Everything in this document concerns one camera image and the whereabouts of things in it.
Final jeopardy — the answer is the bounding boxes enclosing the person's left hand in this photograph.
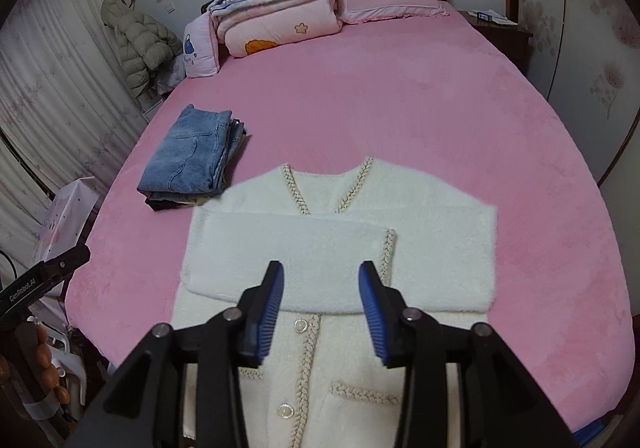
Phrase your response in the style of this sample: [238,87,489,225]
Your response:
[32,328,71,406]

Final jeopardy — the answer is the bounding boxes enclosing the pink pillow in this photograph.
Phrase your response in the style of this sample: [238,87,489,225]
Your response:
[337,0,451,25]

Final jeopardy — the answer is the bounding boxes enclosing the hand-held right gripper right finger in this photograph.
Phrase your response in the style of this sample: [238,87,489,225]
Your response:
[358,261,581,448]

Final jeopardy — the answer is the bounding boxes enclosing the white storage box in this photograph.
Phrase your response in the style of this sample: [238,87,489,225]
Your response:
[142,96,166,121]

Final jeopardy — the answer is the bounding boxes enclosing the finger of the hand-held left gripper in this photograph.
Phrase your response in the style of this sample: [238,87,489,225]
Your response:
[47,244,92,281]

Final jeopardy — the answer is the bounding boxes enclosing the light printed cloth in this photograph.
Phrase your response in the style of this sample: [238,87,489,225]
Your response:
[152,53,188,94]

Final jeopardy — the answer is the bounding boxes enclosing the white floral curtain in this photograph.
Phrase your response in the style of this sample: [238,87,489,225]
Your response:
[0,0,146,249]

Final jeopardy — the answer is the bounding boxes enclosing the small pink cushion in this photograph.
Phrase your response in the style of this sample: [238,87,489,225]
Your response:
[182,13,221,79]

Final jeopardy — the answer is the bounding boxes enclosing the blue plastic box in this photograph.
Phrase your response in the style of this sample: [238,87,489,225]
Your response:
[572,418,608,446]

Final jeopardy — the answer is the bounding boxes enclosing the dark wooden nightstand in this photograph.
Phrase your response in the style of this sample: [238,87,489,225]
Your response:
[460,10,533,76]

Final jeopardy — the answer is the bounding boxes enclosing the green puffer jacket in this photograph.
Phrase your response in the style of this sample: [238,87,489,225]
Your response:
[101,0,182,99]

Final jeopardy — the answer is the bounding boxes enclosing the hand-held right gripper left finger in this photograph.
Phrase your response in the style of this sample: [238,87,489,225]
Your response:
[65,261,286,448]

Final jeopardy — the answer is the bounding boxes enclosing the pink bed with wooden headboard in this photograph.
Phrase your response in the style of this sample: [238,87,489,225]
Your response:
[64,0,633,434]

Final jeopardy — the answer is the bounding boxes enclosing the folded dark garment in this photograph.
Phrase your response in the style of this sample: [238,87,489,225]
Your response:
[145,188,226,213]

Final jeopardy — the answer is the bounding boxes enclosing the white printed gift bag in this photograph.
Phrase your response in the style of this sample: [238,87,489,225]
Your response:
[37,177,101,274]

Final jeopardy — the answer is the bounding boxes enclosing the folded pink quilt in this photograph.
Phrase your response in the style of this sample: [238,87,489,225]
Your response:
[220,0,343,59]

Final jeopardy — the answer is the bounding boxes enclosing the floral wardrobe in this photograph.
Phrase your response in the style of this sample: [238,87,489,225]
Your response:
[500,0,640,209]

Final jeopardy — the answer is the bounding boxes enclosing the white knit cardigan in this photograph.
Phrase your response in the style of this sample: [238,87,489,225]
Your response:
[171,155,499,448]

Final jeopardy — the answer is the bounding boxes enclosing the folded blue jeans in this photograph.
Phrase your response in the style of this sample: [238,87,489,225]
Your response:
[137,104,247,196]

